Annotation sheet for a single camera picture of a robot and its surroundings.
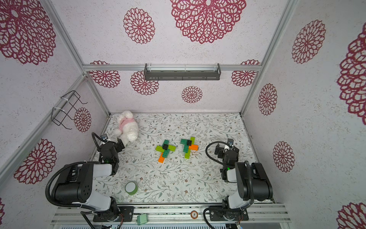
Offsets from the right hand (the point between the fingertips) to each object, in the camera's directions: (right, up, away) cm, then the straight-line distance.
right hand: (226, 143), depth 92 cm
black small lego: (-40, -3, +4) cm, 40 cm away
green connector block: (-49, -36, -21) cm, 64 cm away
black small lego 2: (-24, 0, +6) cm, 25 cm away
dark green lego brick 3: (-27, 0, +8) cm, 28 cm away
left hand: (-74, +1, +1) cm, 74 cm away
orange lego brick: (-42, -11, +1) cm, 44 cm away
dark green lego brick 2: (-39, -7, +2) cm, 40 cm away
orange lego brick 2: (-21, -4, +6) cm, 22 cm away
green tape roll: (-56, -23, -14) cm, 62 cm away
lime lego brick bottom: (-44, -4, +4) cm, 45 cm away
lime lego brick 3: (-25, -9, +3) cm, 27 cm away
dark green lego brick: (-40, 0, +8) cm, 41 cm away
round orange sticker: (-22, -35, -18) cm, 45 cm away
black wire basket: (-92, +18, -18) cm, 95 cm away
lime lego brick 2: (-21, +1, +9) cm, 23 cm away
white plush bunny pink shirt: (-68, +9, +8) cm, 69 cm away
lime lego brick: (-35, -4, +5) cm, 36 cm away
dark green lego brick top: (-26, -4, +4) cm, 27 cm away
